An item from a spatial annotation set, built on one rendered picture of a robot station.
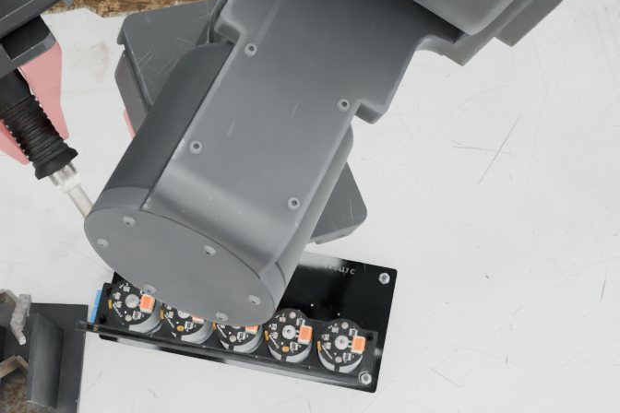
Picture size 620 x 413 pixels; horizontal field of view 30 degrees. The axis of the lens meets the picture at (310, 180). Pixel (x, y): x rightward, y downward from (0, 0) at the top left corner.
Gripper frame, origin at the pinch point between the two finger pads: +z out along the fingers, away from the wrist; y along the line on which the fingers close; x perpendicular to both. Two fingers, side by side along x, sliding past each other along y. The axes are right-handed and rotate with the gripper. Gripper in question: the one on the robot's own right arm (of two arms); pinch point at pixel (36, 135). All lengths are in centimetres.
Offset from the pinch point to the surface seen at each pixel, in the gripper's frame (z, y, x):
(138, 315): 8.2, -0.8, -7.0
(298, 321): 10.6, 6.0, -11.3
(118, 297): 7.6, -1.1, -5.6
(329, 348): 11.7, 6.6, -13.0
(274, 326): 10.4, 4.8, -10.8
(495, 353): 19.6, 14.7, -14.3
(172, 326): 9.0, 0.4, -8.2
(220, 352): 10.2, 1.7, -10.4
